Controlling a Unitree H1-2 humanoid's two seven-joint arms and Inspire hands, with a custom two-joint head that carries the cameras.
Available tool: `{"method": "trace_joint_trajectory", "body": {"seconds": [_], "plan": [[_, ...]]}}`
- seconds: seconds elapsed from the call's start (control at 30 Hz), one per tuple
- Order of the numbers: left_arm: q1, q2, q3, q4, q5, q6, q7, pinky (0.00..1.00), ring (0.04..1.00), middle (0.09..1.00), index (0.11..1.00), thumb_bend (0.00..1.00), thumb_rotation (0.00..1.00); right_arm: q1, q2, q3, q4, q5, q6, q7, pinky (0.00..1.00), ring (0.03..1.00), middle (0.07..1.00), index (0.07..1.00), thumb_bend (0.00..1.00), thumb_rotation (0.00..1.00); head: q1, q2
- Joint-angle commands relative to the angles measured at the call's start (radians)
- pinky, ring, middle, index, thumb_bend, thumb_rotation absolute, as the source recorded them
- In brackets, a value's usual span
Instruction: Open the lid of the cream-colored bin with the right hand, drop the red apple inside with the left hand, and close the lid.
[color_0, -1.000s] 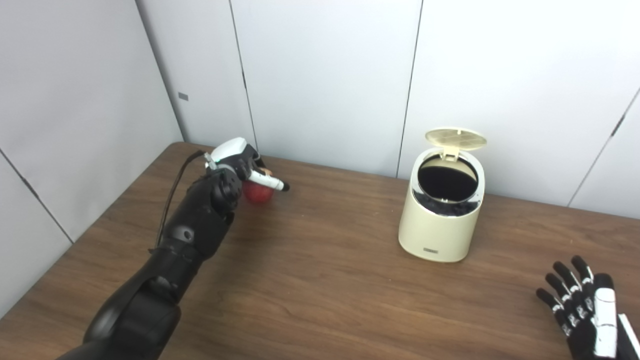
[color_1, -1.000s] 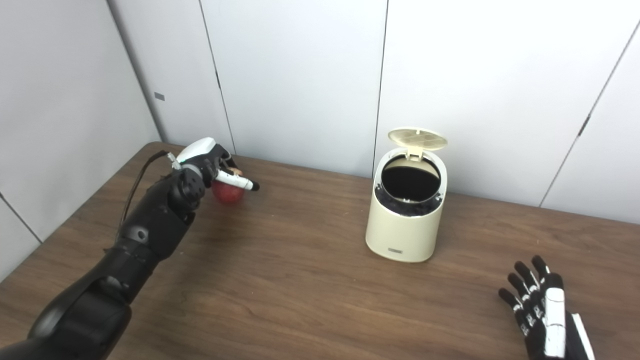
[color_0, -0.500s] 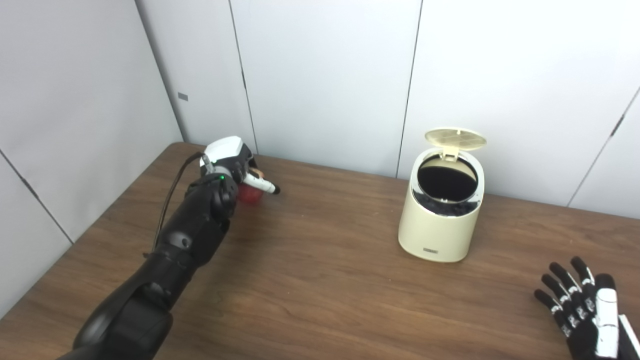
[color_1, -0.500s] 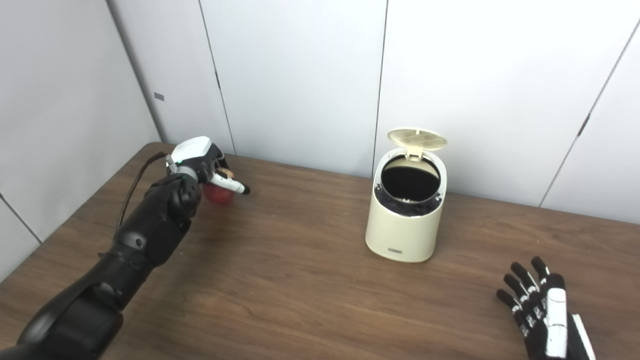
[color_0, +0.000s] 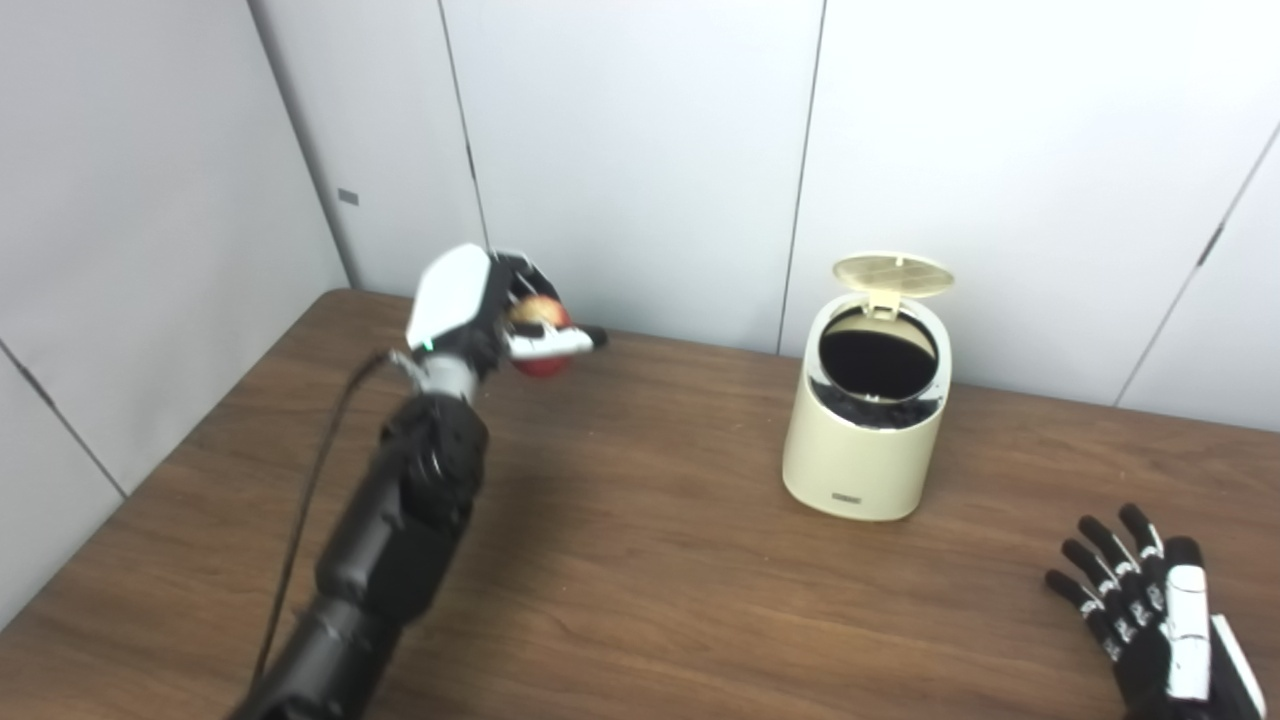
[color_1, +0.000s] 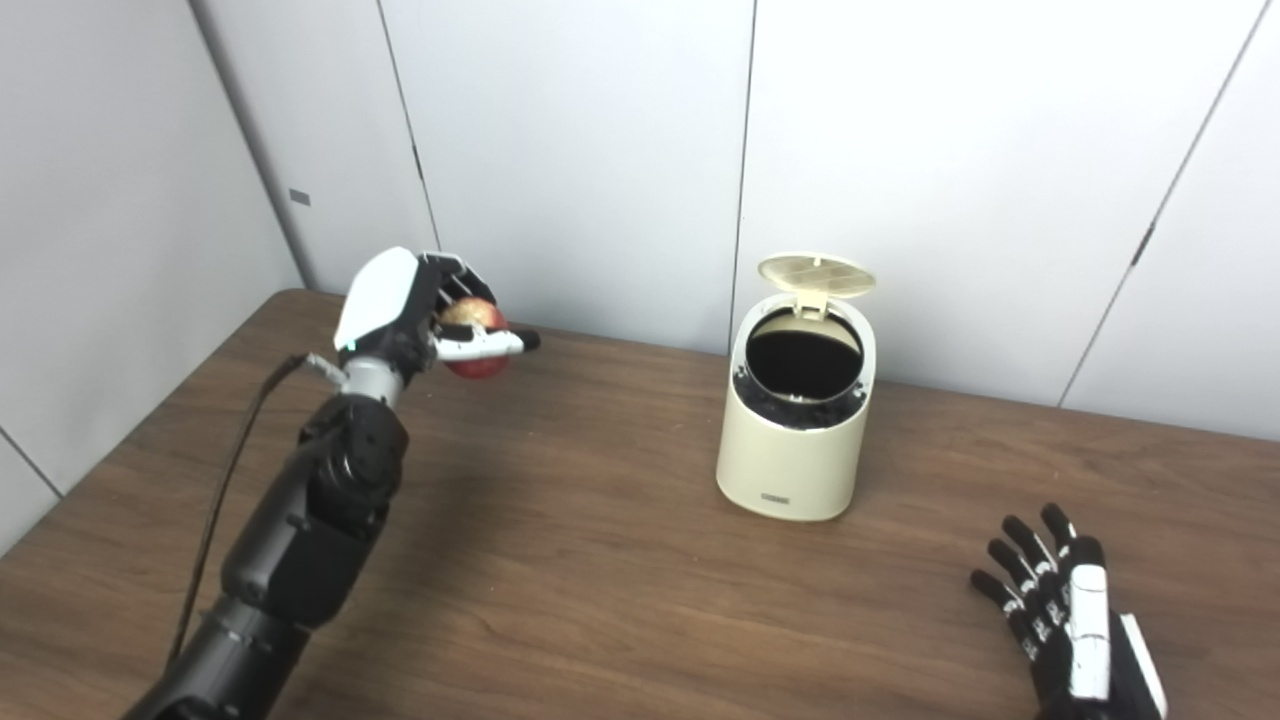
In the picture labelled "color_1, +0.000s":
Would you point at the cream-colored desktop bin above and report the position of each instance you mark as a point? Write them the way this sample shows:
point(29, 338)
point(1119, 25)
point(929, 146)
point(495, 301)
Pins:
point(795, 450)

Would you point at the cream round bin lid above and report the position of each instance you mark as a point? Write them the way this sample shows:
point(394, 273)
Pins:
point(815, 274)

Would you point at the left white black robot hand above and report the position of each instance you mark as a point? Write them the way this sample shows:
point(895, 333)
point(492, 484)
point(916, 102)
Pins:
point(385, 300)

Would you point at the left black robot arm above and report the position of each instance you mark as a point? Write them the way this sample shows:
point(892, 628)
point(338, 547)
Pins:
point(300, 540)

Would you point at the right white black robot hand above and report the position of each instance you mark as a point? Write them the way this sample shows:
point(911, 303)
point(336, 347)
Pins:
point(1085, 640)

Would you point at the red apple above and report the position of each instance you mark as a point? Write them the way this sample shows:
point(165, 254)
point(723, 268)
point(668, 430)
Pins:
point(478, 368)

